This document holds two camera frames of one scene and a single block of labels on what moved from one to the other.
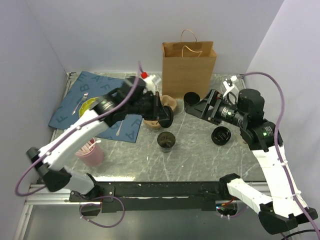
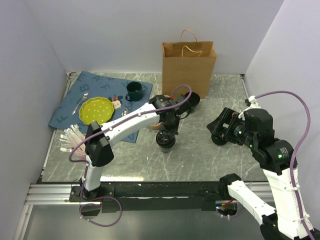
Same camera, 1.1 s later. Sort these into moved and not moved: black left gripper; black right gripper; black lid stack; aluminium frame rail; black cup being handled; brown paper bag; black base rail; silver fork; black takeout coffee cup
Moved: black right gripper; black left gripper; black cup being handled
Not moved: brown paper bag; black takeout coffee cup; aluminium frame rail; black base rail; black lid stack; silver fork
